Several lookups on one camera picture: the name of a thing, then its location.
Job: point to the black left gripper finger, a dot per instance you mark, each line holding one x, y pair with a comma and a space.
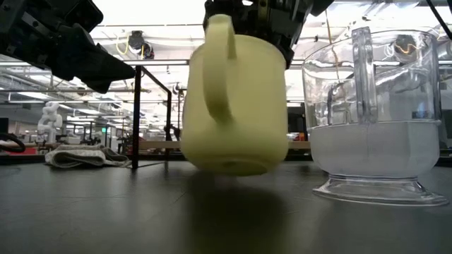
92, 67

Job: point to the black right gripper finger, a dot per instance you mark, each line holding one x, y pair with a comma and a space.
289, 51

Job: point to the yellow mug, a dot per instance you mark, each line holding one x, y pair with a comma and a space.
247, 106

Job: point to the white robot figure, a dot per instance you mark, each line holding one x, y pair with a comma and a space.
49, 123

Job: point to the white crumpled towel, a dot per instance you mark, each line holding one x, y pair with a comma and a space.
81, 157

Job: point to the black monitor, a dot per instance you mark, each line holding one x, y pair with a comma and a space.
3, 126

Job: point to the wooden shelf with black frame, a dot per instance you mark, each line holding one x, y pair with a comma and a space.
136, 116

